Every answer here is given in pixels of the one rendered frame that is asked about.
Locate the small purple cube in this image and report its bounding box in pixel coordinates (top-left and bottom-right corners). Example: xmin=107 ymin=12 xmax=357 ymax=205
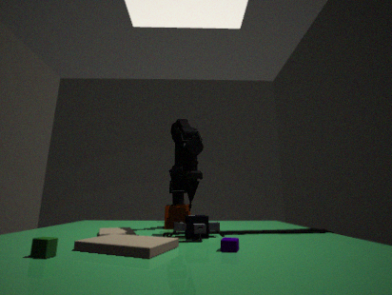
xmin=221 ymin=238 xmax=239 ymax=252

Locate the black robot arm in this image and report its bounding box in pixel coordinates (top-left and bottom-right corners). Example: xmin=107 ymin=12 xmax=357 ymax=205
xmin=169 ymin=119 xmax=204 ymax=206

